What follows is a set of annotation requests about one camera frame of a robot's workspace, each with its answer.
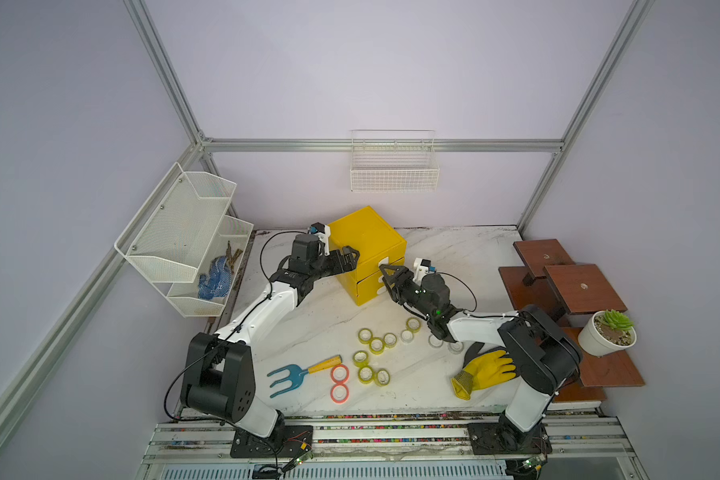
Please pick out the blue item in shelf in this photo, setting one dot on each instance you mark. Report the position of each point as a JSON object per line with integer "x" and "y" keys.
{"x": 217, "y": 282}

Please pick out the potted succulent white pot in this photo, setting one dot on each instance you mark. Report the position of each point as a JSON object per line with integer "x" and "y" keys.
{"x": 607, "y": 332}

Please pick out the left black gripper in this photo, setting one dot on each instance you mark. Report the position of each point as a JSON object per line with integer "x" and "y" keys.
{"x": 349, "y": 263}

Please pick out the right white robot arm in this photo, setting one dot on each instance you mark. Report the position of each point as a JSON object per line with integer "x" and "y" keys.
{"x": 544, "y": 356}

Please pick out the yellow black rubber glove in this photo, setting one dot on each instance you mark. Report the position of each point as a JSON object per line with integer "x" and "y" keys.
{"x": 483, "y": 368}

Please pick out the yellow drawer cabinet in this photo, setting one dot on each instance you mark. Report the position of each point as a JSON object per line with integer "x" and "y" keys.
{"x": 377, "y": 242}

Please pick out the white wire wall basket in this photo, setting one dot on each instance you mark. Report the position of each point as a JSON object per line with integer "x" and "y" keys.
{"x": 393, "y": 161}

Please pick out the brown wooden stepped shelf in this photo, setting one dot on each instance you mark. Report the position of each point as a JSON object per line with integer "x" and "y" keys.
{"x": 549, "y": 278}

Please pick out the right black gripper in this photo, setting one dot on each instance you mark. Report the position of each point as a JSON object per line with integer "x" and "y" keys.
{"x": 404, "y": 273}

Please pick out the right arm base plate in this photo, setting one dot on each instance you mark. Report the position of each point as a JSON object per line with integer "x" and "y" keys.
{"x": 504, "y": 438}

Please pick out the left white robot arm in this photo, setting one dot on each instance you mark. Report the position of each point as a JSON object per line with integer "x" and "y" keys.
{"x": 218, "y": 379}

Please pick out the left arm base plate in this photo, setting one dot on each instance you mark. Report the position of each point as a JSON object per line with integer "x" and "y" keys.
{"x": 286, "y": 441}

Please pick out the teal garden fork yellow handle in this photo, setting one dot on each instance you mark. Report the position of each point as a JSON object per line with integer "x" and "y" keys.
{"x": 290, "y": 377}

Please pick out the clear tape roll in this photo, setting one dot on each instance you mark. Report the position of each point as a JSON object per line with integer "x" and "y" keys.
{"x": 407, "y": 336}
{"x": 456, "y": 347}
{"x": 434, "y": 342}

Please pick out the white mesh two-tier shelf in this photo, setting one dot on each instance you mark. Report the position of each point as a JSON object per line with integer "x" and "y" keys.
{"x": 186, "y": 223}

